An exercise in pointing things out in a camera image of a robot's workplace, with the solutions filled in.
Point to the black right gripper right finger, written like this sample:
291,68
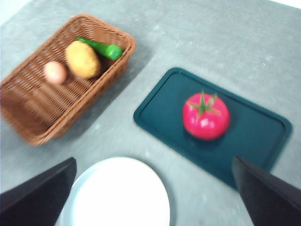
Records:
270,200

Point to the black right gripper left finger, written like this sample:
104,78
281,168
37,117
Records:
35,202

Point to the red tomato with green stem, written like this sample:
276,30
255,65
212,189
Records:
207,120

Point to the round grey plate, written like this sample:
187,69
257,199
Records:
122,195

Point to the brown wicker basket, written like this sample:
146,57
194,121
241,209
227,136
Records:
42,101

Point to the pale brown egg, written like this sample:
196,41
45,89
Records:
56,72

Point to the dark rectangular tray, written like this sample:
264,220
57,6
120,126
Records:
160,113

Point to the yellow-orange potato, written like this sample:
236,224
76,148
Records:
83,58

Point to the green pepper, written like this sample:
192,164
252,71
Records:
110,51

